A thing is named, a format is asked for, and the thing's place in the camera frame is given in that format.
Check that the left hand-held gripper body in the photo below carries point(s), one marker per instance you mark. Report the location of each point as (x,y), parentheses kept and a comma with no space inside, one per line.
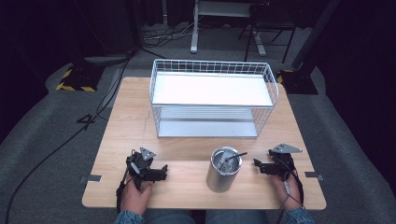
(141,166)

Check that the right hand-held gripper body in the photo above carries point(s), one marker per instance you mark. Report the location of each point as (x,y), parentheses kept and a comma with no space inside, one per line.
(281,163)

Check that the silver metal cup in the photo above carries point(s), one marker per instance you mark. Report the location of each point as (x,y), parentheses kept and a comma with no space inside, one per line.
(222,175)

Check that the person's left hand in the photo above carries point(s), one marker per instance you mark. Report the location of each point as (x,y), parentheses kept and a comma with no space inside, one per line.
(135,196)

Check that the person's right hand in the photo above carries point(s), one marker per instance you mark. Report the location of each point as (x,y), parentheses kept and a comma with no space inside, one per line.
(288,196)

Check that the spoon in cup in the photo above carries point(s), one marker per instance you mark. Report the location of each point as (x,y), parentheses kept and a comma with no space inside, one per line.
(236,156)

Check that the grey tape piece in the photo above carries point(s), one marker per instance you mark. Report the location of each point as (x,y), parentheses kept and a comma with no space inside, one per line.
(92,178)
(313,175)

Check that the person's left jeans leg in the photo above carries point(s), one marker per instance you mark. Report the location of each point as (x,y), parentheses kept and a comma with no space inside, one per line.
(171,216)

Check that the person's jeans leg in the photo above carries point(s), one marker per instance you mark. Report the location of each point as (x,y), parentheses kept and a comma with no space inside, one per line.
(171,216)
(236,216)

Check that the person's right jeans leg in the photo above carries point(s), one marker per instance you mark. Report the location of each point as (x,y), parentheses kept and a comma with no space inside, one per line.
(236,216)

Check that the striped black stand base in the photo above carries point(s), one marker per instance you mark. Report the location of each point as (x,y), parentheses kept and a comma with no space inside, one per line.
(297,82)
(79,79)

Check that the black metal chair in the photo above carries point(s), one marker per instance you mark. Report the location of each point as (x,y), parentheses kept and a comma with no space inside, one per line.
(269,26)

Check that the black stand post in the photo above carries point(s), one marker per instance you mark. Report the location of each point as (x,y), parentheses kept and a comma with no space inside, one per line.
(314,34)

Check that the white desk frame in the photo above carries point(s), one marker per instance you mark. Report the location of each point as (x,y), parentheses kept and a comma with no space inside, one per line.
(218,18)

